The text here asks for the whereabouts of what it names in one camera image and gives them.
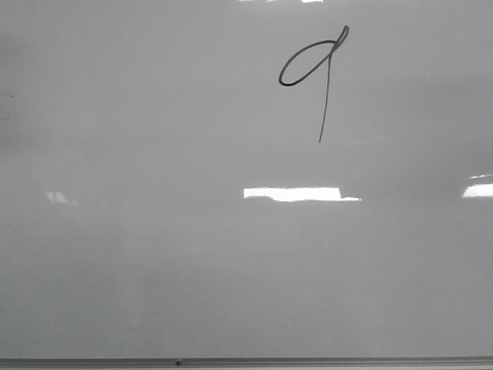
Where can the white whiteboard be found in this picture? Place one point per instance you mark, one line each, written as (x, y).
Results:
(246, 179)

